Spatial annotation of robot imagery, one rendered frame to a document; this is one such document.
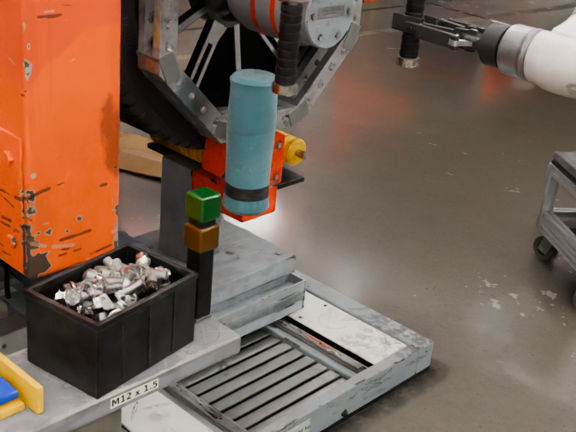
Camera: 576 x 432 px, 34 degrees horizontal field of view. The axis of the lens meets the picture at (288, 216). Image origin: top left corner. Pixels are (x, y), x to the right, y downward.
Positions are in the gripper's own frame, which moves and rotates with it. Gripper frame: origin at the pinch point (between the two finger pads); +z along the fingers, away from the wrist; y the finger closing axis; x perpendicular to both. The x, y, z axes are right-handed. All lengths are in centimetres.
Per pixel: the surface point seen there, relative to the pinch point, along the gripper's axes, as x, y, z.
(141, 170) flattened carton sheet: -82, 39, 129
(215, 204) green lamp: -18, -58, -10
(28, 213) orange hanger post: -20, -80, 5
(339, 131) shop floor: -83, 130, 119
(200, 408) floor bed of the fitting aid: -75, -40, 10
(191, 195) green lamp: -17, -61, -8
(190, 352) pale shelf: -38, -67, -16
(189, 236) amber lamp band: -24, -61, -8
